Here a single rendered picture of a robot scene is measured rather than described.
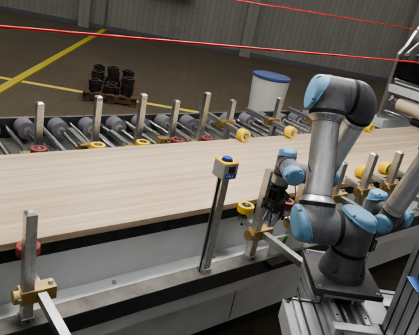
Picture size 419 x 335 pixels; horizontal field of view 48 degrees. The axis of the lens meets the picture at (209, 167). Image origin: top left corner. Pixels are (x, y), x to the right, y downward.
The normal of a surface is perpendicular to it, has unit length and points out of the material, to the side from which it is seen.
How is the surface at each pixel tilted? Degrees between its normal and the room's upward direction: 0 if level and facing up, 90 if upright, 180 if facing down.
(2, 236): 0
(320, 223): 63
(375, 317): 0
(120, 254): 90
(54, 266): 90
